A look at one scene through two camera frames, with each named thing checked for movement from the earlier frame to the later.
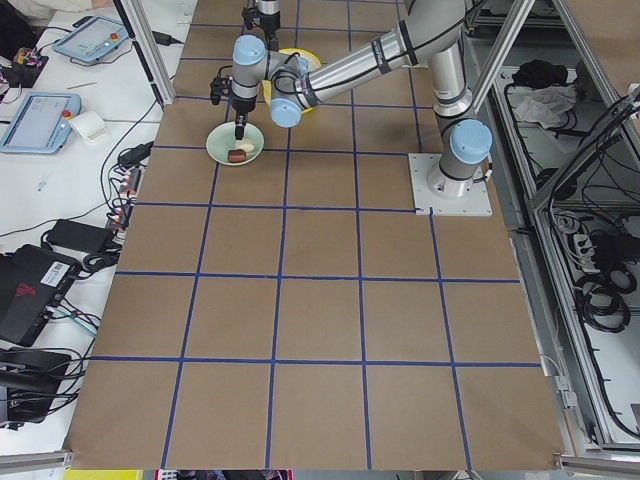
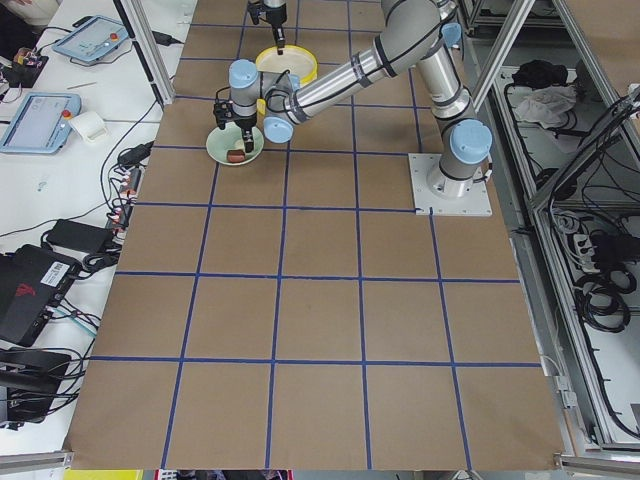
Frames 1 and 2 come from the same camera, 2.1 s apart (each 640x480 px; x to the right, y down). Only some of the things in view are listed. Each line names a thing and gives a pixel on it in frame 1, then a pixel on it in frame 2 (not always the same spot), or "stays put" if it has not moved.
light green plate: [222, 139] stays put
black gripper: [219, 86] → [223, 112]
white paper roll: [90, 124] stays put
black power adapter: [80, 238] stays put
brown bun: [236, 155] stays put
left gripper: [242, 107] → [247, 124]
